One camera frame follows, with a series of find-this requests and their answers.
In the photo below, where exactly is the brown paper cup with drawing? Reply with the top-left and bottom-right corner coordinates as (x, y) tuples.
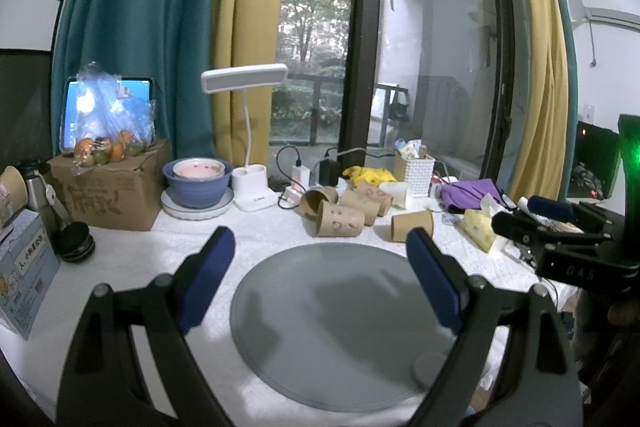
(316, 200), (364, 237)

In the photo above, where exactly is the brown paper cup lying right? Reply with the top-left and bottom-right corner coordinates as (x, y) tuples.
(390, 210), (434, 243)

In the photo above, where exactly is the white paper cup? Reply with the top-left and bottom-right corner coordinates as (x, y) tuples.
(380, 181), (412, 209)

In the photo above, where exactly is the brown paper cup back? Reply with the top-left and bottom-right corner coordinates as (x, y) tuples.
(356, 181), (393, 217)

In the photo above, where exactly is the brown paper cup middle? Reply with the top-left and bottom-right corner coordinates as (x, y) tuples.
(340, 190), (380, 227)

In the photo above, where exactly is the paper cup far left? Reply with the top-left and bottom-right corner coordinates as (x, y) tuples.
(0, 166), (28, 227)

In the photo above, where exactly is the brown paper cup open mouth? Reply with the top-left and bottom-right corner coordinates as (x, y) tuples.
(299, 186), (338, 221)

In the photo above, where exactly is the yellow tissue pack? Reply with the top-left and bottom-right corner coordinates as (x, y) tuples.
(462, 209), (497, 253)

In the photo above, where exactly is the black monitor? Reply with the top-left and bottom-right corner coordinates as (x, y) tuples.
(568, 121), (620, 200)

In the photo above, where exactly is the yellow curtain right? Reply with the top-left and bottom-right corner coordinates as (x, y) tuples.
(511, 0), (568, 199)

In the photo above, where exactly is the purple cloth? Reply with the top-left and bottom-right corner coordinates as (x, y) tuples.
(439, 178), (506, 213)

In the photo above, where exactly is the white lattice basket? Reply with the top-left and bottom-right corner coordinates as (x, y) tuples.
(393, 153), (435, 197)

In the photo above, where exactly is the blue tissue box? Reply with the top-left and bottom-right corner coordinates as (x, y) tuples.
(0, 209), (60, 340)

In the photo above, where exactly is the black small bowls stack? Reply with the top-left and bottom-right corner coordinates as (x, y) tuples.
(52, 221), (96, 263)

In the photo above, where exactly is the yellow cloth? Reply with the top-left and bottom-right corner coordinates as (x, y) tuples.
(342, 166), (397, 187)

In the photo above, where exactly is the white plate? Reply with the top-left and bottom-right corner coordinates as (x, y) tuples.
(159, 185), (236, 223)

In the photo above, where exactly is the cardboard box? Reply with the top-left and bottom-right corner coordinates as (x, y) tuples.
(49, 140), (171, 232)

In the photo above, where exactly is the air conditioner unit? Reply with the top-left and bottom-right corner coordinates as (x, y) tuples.
(568, 0), (640, 31)

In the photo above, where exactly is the steel thermos bottle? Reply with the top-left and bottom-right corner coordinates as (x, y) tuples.
(15, 158), (72, 236)

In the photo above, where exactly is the black power adapter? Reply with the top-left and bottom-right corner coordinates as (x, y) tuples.
(318, 157), (341, 187)

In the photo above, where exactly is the grey round mat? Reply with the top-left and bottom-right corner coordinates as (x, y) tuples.
(230, 243), (456, 413)

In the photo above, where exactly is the blue ceramic bowl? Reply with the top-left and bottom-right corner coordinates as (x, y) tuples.
(163, 158), (233, 209)

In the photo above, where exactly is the white power strip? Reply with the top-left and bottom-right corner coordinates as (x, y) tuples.
(282, 184), (305, 207)

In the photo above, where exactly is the pink bowl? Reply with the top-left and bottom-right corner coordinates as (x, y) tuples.
(172, 158), (226, 180)

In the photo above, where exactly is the white desk lamp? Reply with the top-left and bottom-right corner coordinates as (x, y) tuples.
(201, 63), (288, 212)

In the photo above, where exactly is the plastic bag of fruit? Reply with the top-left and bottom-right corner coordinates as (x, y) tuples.
(74, 62), (155, 171)

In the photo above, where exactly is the teal curtain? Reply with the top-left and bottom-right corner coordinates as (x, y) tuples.
(50, 0), (215, 157)

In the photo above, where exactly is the white charger with cable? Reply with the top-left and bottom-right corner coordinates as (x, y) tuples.
(274, 145), (310, 192)

